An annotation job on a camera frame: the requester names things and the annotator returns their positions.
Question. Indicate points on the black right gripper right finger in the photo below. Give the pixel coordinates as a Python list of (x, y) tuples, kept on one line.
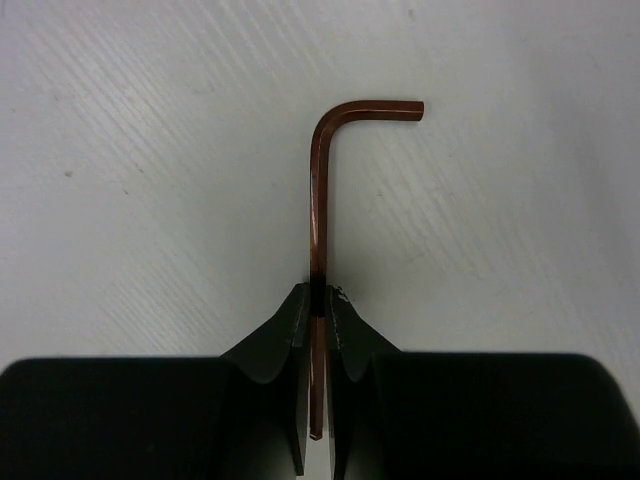
[(396, 414)]

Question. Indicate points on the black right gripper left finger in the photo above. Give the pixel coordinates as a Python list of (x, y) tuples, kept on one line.
[(239, 415)]

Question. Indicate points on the large brown hex key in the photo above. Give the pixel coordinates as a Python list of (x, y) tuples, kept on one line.
[(328, 125)]

